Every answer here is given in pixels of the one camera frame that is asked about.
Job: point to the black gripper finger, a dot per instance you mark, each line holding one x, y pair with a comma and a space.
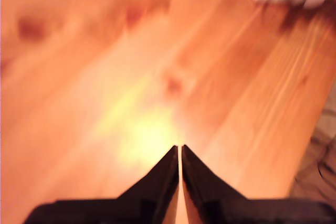
155, 190
207, 192

